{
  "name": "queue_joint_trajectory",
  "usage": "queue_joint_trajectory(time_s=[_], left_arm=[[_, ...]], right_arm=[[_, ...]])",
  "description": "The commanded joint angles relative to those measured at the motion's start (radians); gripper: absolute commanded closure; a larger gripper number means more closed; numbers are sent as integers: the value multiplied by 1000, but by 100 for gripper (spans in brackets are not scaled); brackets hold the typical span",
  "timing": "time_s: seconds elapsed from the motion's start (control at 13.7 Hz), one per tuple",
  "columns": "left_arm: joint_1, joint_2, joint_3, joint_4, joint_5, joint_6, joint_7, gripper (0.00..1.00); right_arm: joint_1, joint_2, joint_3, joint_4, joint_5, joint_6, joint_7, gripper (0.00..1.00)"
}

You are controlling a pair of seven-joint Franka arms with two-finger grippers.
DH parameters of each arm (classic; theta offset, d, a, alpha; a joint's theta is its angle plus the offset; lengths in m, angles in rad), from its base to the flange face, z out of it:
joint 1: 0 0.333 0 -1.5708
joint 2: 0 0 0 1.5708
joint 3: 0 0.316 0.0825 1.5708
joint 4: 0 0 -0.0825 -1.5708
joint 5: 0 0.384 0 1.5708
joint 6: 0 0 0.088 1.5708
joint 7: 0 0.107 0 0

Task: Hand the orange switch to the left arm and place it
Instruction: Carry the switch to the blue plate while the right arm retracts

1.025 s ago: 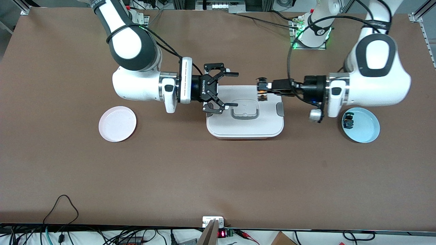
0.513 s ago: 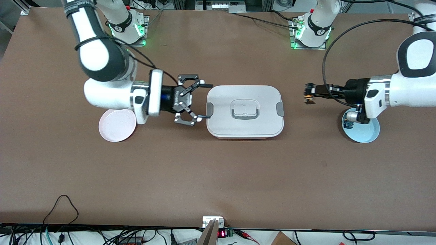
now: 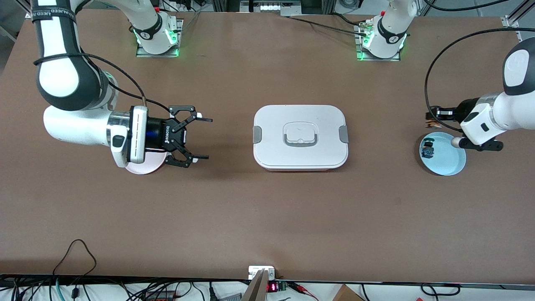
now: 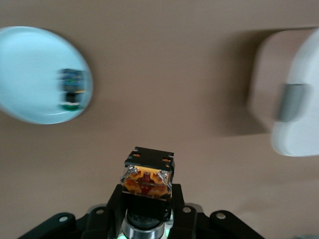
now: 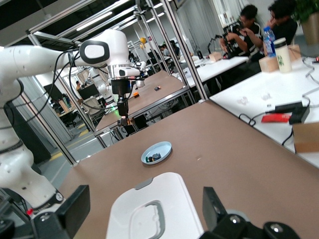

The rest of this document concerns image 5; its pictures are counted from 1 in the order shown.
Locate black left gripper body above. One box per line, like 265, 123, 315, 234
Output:
110, 79, 132, 116

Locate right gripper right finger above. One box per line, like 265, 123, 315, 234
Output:
202, 186, 303, 239

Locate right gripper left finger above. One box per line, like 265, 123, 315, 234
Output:
0, 184, 91, 239

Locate orange push-button switch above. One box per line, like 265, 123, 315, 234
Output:
117, 118, 136, 127

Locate white lunch box grey latches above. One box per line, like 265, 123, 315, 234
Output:
105, 172, 205, 239

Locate brown cardboard box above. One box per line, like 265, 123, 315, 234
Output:
292, 121, 319, 153

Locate brown background table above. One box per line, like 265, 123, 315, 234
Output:
94, 70, 193, 132

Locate light blue round plate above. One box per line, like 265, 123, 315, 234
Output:
141, 141, 173, 166

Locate black monitor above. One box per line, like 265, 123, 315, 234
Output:
43, 83, 63, 100

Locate white desk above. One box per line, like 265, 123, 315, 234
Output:
175, 56, 250, 88
209, 56, 319, 172

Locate red flat packet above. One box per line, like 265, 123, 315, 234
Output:
261, 114, 293, 124

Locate black power adapter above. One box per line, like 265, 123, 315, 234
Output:
274, 100, 311, 125

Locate person in striped black shirt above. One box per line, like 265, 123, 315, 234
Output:
219, 4, 265, 58

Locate clear water bottle blue label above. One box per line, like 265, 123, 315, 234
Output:
263, 26, 276, 58

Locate white thermos cup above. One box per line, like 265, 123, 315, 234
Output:
273, 37, 293, 74

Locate person in plain black shirt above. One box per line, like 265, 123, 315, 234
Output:
259, 0, 299, 48

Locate potted green plant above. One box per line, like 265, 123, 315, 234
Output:
293, 0, 319, 46

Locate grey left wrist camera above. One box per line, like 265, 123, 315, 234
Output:
134, 74, 148, 88

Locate aluminium frame corner post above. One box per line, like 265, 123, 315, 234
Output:
26, 32, 80, 167

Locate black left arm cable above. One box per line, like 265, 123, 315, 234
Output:
23, 48, 135, 122

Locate black coiled desk cable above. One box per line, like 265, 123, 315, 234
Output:
238, 109, 276, 127

